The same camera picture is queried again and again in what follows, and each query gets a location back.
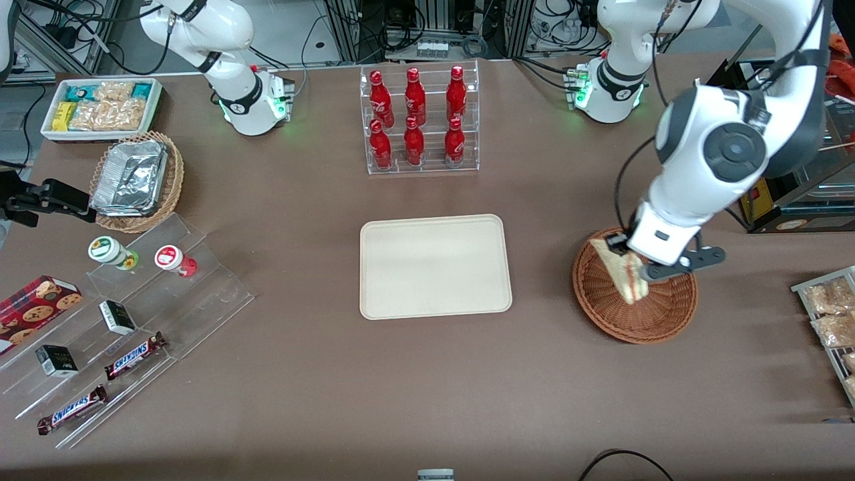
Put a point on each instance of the clear pastry bag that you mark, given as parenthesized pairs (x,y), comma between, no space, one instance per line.
(836,331)
(849,362)
(851,387)
(831,297)

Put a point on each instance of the beige plastic serving tray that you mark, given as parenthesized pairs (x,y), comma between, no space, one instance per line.
(434,267)

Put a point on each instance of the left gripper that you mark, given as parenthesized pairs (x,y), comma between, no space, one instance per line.
(618,242)

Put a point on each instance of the small black white box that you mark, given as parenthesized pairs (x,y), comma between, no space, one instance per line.
(117,317)
(57,361)

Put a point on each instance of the brown snickers bar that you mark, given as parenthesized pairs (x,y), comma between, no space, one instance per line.
(133,356)
(72,409)

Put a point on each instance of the red lidded dessert cup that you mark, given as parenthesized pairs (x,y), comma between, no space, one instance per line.
(170,258)

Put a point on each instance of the brown round wicker basket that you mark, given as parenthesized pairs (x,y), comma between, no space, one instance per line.
(601,307)

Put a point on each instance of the large clear cracker bag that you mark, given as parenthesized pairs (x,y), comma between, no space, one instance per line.
(110,115)

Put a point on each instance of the clear acrylic bottle rack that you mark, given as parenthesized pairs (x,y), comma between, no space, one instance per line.
(431,167)

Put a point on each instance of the white rectangular snack bin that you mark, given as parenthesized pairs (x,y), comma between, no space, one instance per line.
(155,107)

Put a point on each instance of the clear acrylic stepped display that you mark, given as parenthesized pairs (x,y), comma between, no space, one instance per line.
(200,294)

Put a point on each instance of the red cola bottle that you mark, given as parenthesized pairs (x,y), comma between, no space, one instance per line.
(414,147)
(380,100)
(381,150)
(456,93)
(454,147)
(415,97)

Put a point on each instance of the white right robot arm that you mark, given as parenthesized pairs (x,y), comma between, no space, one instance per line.
(227,40)

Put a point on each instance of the light oval wicker basket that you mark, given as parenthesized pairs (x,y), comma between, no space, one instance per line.
(175,180)

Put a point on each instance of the red plaid cookie box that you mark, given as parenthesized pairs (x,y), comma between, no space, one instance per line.
(33,310)

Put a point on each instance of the triangular sandwich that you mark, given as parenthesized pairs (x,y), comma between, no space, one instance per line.
(624,280)

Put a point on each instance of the green lidded dessert cup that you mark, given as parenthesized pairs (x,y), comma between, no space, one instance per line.
(107,250)

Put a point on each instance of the small clear cracker bag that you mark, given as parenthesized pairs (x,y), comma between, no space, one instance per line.
(113,91)

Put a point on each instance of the yellow snack packet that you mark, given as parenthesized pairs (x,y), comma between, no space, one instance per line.
(64,116)

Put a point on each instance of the silver foil container stack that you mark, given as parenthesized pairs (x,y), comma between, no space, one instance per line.
(130,177)

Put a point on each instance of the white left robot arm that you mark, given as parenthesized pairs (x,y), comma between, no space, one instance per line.
(715,153)

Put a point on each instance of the teal snack packet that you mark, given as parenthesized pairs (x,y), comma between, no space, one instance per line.
(141,91)
(79,93)

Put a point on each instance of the small grey device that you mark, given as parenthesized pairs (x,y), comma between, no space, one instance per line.
(435,475)

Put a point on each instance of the white power strip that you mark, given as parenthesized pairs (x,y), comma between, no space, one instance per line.
(432,49)

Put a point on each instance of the black countertop heating machine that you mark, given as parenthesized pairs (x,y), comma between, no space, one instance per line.
(818,219)

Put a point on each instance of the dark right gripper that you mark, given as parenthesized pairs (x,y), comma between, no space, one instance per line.
(53,196)

